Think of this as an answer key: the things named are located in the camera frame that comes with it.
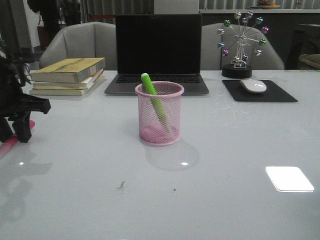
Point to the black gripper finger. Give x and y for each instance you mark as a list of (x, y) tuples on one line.
[(5, 130), (21, 126)]

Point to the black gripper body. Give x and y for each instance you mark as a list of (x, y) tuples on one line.
[(14, 75)]

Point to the pink highlighter pen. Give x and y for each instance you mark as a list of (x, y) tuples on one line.
[(6, 146)]

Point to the green highlighter pen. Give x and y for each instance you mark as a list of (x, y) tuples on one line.
[(149, 85)]

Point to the pink mesh pen holder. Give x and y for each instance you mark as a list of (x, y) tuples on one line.
[(151, 130)]

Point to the bottom book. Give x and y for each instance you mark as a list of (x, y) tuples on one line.
[(58, 92)]

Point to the red bin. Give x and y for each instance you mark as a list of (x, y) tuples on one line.
[(43, 37)]

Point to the top yellow book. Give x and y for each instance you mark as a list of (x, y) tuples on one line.
[(69, 70)]

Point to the middle book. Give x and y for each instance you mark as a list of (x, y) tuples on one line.
[(83, 85)]

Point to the grey armchair left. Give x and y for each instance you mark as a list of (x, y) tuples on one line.
[(86, 40)]

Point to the grey armchair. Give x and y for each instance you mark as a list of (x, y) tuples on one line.
[(86, 40), (211, 58)]

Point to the grey laptop computer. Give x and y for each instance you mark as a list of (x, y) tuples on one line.
[(165, 46)]

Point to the grey armchair right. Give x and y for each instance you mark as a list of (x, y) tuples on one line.
[(211, 58)]

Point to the ferris wheel desk ornament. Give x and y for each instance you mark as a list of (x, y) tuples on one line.
[(240, 40)]

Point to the white computer mouse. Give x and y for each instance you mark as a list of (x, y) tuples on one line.
[(253, 86)]

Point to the black mouse pad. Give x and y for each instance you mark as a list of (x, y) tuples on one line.
[(273, 93)]

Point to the fruit plate on counter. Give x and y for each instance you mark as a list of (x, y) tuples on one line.
[(267, 4)]

